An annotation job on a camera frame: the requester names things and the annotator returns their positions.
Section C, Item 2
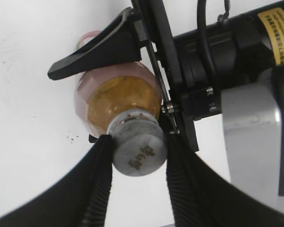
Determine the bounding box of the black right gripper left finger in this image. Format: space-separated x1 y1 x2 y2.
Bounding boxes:
0 135 114 227

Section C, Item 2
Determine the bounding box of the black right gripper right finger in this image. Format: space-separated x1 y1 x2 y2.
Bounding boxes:
166 135 284 227

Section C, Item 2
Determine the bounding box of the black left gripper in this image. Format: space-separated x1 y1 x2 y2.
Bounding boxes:
48 0 218 151

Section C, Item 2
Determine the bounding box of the peach oolong tea bottle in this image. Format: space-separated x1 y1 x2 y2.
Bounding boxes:
73 30 163 137

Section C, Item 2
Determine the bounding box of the grey bottle cap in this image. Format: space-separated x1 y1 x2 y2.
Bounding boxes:
107 109 168 177

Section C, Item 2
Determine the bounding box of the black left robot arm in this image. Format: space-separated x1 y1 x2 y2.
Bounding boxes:
48 0 284 151

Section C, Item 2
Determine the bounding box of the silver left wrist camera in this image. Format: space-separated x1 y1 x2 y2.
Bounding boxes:
221 65 284 208

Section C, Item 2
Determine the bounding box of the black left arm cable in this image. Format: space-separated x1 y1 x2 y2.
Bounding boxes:
196 0 232 90

